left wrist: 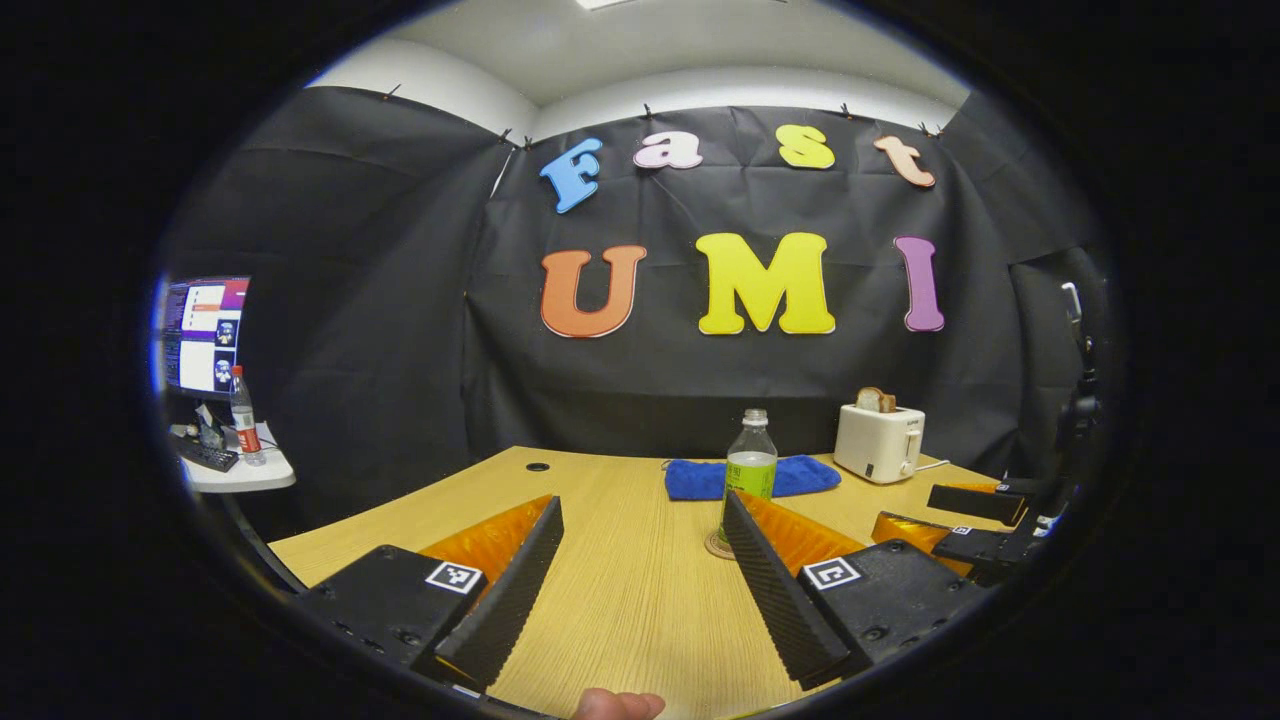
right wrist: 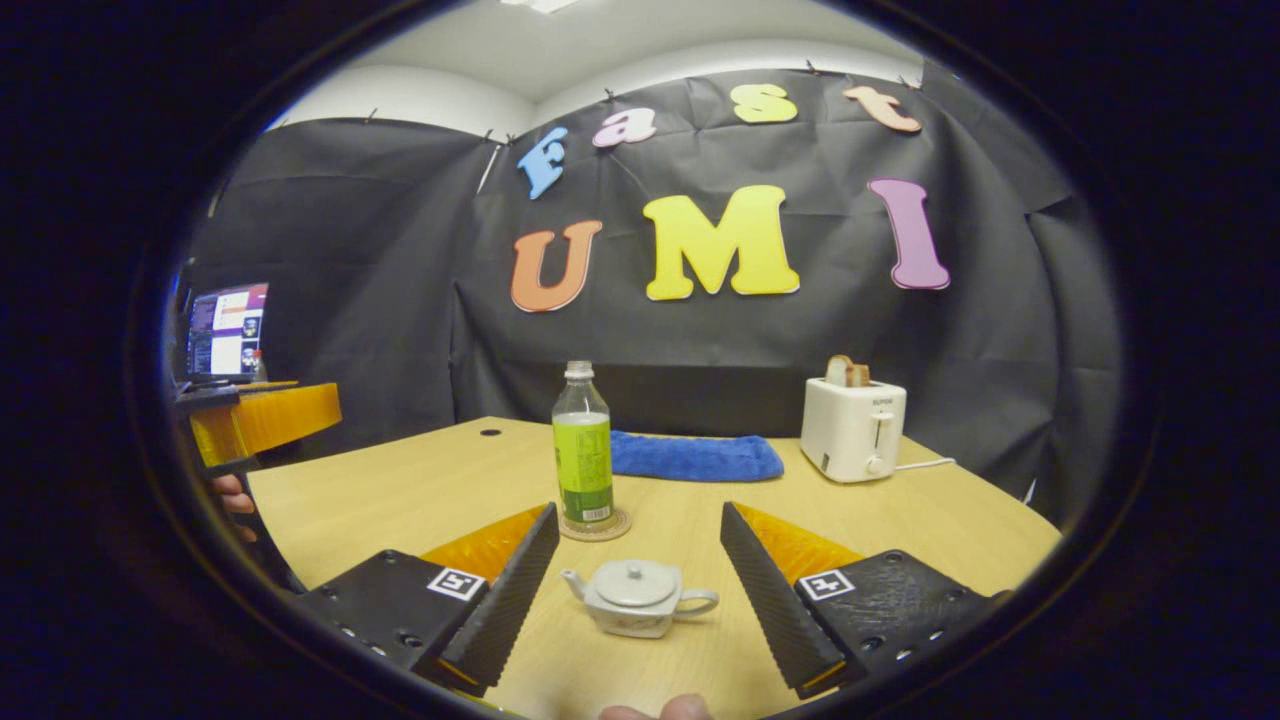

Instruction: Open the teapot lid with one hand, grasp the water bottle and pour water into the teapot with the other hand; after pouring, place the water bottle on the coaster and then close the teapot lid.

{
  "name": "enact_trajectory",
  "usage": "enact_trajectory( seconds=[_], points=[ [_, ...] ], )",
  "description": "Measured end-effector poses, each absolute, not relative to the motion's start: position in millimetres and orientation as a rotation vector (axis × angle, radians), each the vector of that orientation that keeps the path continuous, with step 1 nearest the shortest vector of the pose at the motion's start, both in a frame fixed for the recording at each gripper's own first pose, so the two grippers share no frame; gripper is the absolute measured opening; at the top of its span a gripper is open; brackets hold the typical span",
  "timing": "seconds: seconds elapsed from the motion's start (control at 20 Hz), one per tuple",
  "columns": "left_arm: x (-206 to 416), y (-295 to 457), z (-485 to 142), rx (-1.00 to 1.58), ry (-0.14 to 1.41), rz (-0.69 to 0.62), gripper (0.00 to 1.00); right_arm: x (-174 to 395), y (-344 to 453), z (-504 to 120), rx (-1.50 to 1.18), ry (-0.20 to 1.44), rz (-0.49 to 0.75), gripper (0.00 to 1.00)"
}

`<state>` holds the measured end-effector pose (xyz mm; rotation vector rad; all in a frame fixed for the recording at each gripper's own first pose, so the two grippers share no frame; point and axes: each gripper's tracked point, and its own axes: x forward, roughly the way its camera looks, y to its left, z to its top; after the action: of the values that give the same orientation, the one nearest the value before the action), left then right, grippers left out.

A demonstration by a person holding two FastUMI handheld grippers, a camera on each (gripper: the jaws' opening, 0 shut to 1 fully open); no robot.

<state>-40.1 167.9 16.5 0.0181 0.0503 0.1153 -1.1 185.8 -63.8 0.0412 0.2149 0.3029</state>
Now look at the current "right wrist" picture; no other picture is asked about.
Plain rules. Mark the white toaster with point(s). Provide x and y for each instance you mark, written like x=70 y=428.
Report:
x=850 y=430

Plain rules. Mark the white ceramic teacup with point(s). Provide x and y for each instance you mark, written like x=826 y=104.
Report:
x=640 y=618

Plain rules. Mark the blue towel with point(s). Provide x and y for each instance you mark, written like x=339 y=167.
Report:
x=700 y=458

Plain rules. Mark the green label water bottle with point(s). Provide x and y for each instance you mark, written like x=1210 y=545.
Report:
x=583 y=470

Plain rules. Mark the dark toast bread slice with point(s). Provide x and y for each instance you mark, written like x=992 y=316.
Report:
x=861 y=375

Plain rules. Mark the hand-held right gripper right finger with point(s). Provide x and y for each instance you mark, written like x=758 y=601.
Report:
x=770 y=610

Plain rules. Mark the light toast bread slice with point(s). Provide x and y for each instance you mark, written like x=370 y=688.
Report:
x=838 y=372

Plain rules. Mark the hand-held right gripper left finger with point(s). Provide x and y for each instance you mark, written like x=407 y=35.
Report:
x=505 y=610

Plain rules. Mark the round wooden coaster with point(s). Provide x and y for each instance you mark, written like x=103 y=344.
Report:
x=620 y=527

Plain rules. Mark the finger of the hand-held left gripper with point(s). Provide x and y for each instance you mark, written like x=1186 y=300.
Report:
x=270 y=420

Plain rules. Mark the computer monitor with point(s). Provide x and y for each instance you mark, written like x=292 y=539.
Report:
x=228 y=330

